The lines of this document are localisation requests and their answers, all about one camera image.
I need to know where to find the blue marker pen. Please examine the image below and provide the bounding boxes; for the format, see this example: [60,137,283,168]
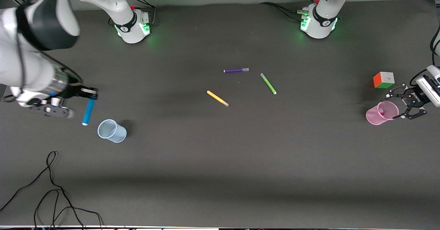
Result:
[82,99,96,126]

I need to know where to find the colourful puzzle cube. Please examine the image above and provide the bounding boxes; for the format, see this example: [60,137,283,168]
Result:
[373,72,395,89]

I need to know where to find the pink plastic cup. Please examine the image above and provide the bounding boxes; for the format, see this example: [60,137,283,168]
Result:
[365,100,400,126]

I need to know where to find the light blue plastic cup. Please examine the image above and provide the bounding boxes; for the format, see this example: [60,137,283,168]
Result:
[97,119,127,143]

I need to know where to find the yellow marker pen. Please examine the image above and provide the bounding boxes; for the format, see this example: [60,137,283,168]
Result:
[207,90,229,107]

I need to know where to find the green marker pen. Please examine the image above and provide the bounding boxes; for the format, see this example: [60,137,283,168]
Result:
[260,73,277,95]

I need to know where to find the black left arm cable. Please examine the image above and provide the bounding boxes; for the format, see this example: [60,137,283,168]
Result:
[409,27,440,87]

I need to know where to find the thin black loose cable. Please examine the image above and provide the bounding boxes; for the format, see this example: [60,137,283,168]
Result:
[0,151,104,229]

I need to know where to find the black right base cables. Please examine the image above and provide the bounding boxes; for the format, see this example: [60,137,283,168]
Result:
[108,0,157,26]

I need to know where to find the black base cables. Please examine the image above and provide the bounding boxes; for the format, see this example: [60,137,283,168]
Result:
[108,0,157,26]
[260,1,310,21]

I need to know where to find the black left base cables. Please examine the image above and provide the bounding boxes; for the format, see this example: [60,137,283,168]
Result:
[260,1,310,21]

